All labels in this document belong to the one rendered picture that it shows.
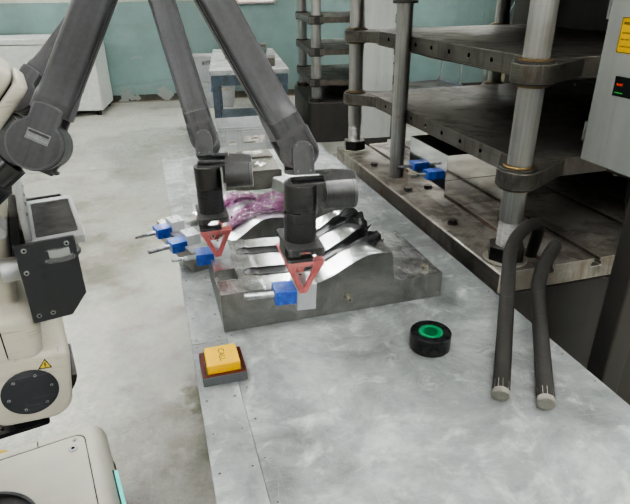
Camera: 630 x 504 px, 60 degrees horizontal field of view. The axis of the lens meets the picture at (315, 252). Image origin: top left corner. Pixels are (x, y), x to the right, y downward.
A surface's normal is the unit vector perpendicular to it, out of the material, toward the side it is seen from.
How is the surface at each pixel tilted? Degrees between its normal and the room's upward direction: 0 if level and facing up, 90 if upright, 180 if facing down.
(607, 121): 90
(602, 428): 0
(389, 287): 90
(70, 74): 75
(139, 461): 0
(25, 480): 0
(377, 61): 90
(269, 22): 90
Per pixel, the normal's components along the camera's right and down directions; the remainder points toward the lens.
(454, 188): 0.29, 0.41
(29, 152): 0.26, 0.17
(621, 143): -0.96, 0.14
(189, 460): -0.01, -0.90
